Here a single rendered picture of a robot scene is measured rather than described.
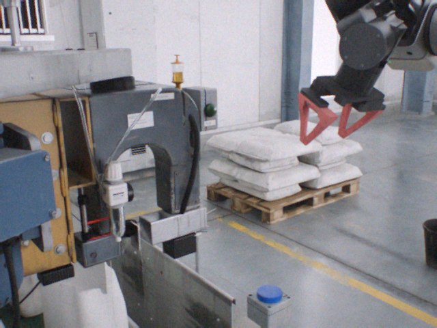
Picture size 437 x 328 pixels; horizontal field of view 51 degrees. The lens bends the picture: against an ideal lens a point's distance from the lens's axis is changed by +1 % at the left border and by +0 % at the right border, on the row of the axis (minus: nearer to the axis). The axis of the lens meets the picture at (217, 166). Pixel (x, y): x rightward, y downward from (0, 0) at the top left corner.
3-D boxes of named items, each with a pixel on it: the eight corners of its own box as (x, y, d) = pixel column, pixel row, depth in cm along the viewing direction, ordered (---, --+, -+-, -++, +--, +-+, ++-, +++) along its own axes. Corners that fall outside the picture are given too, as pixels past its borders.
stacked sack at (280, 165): (301, 169, 383) (302, 153, 379) (261, 177, 361) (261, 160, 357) (254, 153, 437) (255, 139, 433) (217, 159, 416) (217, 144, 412)
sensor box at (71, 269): (75, 277, 88) (74, 265, 88) (43, 287, 85) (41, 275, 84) (67, 268, 91) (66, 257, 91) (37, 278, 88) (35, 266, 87)
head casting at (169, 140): (203, 208, 103) (199, 74, 95) (100, 236, 89) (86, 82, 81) (140, 178, 126) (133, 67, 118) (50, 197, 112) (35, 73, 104)
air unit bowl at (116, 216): (128, 236, 87) (126, 205, 85) (114, 240, 85) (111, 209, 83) (121, 231, 89) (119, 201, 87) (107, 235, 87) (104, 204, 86)
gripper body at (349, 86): (309, 86, 68) (331, 39, 64) (350, 84, 74) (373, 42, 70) (340, 111, 64) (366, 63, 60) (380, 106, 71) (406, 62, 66)
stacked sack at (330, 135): (351, 142, 424) (352, 126, 420) (320, 149, 399) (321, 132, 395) (298, 131, 475) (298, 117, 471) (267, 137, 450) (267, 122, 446)
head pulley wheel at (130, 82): (143, 89, 92) (143, 76, 91) (101, 93, 87) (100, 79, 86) (123, 86, 99) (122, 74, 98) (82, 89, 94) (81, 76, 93)
